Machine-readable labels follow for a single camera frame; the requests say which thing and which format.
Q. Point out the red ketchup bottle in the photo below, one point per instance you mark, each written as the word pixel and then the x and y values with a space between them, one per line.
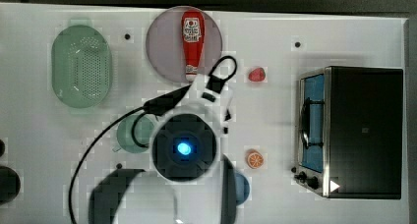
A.
pixel 193 37

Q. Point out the green perforated colander basket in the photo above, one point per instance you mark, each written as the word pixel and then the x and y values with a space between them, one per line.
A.
pixel 81 67

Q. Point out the grey round plate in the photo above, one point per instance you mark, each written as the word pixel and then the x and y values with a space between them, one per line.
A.
pixel 165 48

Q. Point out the black toaster oven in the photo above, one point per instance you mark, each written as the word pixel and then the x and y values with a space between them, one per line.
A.
pixel 350 132

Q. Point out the blue bowl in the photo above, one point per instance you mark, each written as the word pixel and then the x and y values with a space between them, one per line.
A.
pixel 242 188

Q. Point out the green mug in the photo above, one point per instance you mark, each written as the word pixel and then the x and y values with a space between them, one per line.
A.
pixel 133 134

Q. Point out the red strawberry toy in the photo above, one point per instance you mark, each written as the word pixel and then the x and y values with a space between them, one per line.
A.
pixel 257 75

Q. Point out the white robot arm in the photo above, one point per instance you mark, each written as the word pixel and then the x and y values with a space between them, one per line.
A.
pixel 190 180

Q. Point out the black round object left edge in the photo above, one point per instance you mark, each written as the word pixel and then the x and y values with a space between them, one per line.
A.
pixel 10 184

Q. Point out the orange slice toy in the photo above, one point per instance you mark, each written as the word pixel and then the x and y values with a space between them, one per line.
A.
pixel 254 159

